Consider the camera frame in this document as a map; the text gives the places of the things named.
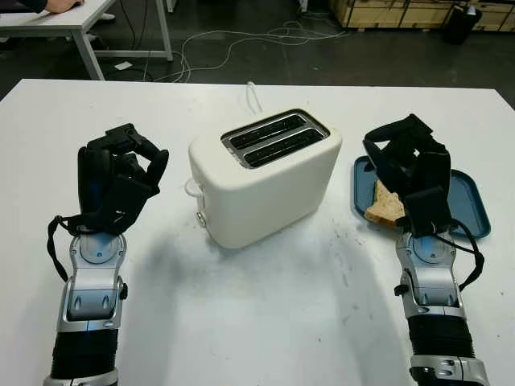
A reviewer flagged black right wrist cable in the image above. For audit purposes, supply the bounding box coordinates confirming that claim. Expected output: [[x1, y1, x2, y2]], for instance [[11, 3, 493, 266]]
[[432, 219, 486, 291]]

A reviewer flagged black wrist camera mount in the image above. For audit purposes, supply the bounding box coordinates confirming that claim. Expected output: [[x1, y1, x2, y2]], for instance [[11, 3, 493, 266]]
[[64, 175, 160, 236], [396, 186, 455, 239]]

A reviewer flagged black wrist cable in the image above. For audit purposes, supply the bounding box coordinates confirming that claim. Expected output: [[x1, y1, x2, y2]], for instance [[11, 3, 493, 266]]
[[47, 215, 81, 282], [432, 219, 486, 291]]

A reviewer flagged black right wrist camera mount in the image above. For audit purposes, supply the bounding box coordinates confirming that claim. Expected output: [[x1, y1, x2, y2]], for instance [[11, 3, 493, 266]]
[[396, 186, 455, 239]]

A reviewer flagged bare person's hand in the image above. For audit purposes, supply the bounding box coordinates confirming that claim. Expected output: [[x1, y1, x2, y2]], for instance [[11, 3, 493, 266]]
[[43, 0, 85, 13]]

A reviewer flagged black waste bin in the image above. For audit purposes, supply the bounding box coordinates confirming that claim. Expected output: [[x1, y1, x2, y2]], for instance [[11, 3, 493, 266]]
[[443, 2, 483, 46]]

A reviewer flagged dark person's sleeve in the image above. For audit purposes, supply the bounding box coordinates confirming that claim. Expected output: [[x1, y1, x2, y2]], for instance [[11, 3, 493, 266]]
[[0, 0, 52, 15]]

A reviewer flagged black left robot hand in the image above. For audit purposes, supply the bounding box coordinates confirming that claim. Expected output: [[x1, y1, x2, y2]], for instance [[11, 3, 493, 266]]
[[76, 123, 170, 218]]

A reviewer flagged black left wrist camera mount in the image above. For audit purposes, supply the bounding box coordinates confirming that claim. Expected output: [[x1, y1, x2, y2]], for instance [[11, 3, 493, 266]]
[[64, 175, 160, 236]]

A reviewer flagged blue plastic tray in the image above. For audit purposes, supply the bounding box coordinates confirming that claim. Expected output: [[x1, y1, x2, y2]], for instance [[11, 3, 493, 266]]
[[352, 154, 492, 242]]

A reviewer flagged white toaster power cord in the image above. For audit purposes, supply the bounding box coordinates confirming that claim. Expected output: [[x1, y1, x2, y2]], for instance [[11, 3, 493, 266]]
[[245, 80, 265, 114]]

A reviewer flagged white floor cable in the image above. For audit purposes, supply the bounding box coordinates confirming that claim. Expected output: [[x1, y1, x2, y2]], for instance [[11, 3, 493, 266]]
[[179, 19, 351, 84]]

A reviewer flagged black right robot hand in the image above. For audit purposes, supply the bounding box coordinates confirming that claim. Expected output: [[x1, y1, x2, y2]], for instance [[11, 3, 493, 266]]
[[361, 113, 452, 202]]

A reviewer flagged cream two-slot toaster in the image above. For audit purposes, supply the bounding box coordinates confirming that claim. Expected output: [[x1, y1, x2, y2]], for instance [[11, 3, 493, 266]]
[[185, 107, 344, 250]]

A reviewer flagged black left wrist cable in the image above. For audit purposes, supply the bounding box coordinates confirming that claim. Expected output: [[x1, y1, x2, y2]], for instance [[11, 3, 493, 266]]
[[47, 215, 81, 282]]

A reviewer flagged slice of toasted bread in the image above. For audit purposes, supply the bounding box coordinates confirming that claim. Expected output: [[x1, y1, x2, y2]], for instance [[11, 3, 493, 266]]
[[364, 179, 406, 228]]

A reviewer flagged white office desk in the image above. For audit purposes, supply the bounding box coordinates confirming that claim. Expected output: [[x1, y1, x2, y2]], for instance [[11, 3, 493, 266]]
[[0, 0, 175, 81]]

